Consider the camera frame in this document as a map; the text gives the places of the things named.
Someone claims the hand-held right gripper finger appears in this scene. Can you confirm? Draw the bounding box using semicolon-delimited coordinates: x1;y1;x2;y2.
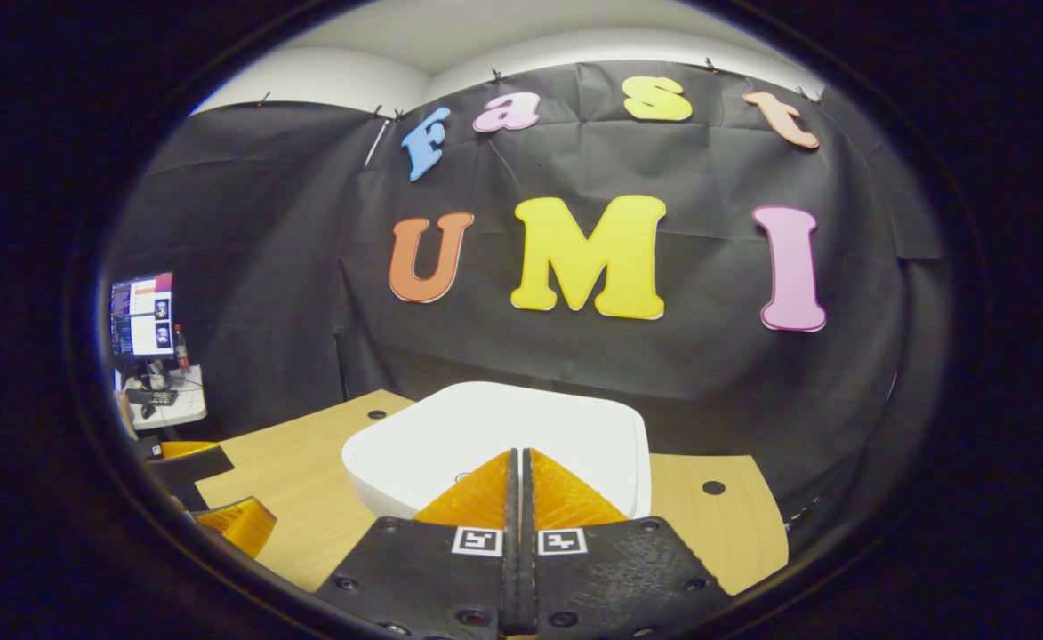
521;449;735;637
317;449;522;637

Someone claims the white desktop garbage bin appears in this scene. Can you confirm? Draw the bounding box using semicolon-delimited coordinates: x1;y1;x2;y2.
341;382;653;521

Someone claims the white side table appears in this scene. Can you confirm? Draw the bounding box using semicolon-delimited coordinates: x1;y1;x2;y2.
119;364;208;432

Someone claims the computer monitor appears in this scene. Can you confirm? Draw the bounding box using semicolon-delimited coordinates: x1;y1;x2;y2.
110;273;175;359

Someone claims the black backdrop cloth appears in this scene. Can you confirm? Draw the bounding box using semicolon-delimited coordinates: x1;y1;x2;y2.
99;60;953;534

